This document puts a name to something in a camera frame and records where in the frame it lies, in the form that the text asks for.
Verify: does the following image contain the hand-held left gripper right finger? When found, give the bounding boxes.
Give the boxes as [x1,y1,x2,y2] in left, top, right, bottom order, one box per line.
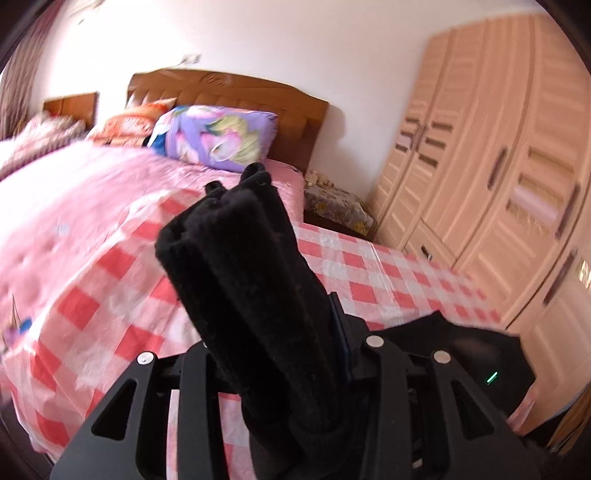
[329,294,528,480]

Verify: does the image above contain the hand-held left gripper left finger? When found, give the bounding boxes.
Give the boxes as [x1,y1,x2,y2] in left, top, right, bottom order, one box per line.
[48,342,229,480]

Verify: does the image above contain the black pants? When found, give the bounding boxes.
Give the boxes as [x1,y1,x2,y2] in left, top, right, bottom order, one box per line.
[154,162,370,480]

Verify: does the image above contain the pink checkered cloth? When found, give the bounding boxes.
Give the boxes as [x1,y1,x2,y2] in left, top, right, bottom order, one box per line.
[0,185,546,462]

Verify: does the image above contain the nightstand with floral cover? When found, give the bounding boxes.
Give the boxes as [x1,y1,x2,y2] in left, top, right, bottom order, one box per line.
[302,182,378,239]

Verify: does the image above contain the pink bedsheet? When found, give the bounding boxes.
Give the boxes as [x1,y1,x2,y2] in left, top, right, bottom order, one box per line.
[0,137,306,356]

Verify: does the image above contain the light wooden wardrobe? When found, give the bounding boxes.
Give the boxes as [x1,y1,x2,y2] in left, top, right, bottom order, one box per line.
[365,13,591,462]

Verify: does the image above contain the purple floral pillow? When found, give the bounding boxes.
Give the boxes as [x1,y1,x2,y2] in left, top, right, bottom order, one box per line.
[147,105,279,174]

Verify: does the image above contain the large wooden headboard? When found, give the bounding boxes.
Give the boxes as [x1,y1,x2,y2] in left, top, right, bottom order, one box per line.
[126,68,329,172]

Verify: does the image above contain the pink floral pillow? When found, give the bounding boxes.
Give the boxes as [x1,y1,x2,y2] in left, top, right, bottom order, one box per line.
[85,98,177,147]

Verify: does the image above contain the floral patterned quilt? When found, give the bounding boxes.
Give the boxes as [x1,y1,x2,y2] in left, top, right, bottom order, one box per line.
[0,113,88,182]

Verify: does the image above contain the small wooden headboard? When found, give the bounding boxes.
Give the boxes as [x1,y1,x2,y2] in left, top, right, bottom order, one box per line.
[43,91,99,131]

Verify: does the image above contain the patterned curtain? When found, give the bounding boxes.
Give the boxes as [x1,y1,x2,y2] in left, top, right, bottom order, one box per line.
[0,28,62,140]

